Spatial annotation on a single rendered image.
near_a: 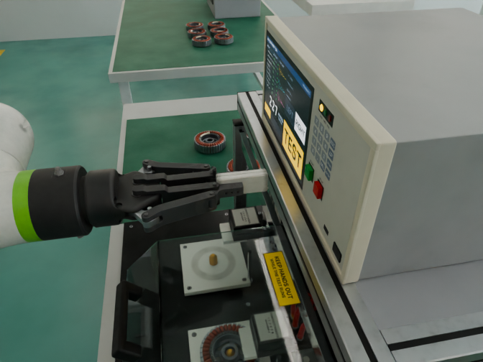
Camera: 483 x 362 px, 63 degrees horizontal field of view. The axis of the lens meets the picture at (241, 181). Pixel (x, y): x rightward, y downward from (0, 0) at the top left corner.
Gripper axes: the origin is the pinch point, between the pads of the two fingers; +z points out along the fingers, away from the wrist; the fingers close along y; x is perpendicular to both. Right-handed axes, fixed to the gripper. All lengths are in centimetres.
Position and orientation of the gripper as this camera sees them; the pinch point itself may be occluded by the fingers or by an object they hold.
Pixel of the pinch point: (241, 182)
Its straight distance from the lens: 54.5
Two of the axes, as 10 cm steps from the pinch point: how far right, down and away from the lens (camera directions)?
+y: 1.9, 6.0, -7.8
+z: 9.8, -1.1, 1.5
